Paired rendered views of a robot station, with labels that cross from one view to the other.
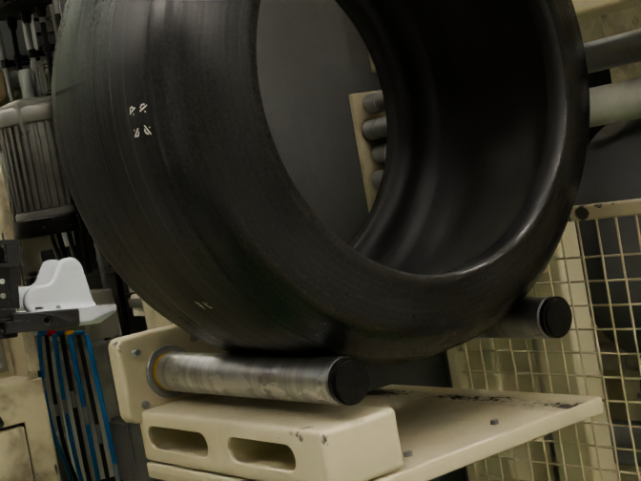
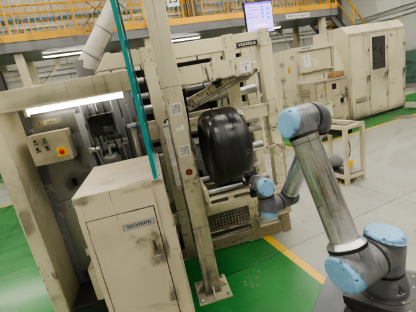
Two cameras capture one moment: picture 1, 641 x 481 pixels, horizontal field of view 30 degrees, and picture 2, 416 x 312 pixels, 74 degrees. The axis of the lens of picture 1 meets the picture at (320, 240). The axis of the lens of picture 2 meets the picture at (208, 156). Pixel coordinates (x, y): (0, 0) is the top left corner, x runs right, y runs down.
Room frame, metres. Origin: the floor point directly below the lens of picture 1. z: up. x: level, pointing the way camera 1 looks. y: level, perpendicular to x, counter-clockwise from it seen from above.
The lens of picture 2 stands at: (0.50, 1.81, 1.65)
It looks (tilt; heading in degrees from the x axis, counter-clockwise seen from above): 15 degrees down; 296
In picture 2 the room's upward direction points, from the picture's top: 11 degrees counter-clockwise
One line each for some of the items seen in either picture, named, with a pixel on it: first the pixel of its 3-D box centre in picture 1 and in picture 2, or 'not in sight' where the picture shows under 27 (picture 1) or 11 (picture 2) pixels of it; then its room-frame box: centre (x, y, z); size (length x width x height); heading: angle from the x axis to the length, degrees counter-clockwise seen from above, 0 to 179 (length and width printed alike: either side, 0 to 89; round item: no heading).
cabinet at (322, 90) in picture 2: not in sight; (323, 108); (0.76, -4.75, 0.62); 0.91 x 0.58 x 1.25; 46
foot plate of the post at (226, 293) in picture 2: not in sight; (212, 288); (1.50, 0.15, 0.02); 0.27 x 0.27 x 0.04; 36
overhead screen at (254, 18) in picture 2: not in sight; (259, 17); (1.71, -3.80, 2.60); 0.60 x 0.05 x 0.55; 46
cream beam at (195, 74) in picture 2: not in sight; (212, 72); (1.38, -0.33, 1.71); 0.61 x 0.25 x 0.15; 36
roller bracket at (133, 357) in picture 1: (264, 344); (201, 186); (1.45, 0.09, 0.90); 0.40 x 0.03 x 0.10; 126
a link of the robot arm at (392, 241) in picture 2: not in sight; (382, 248); (0.36, 0.67, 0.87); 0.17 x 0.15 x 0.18; 50
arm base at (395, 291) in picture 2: not in sight; (383, 274); (0.36, 0.66, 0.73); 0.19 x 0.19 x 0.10
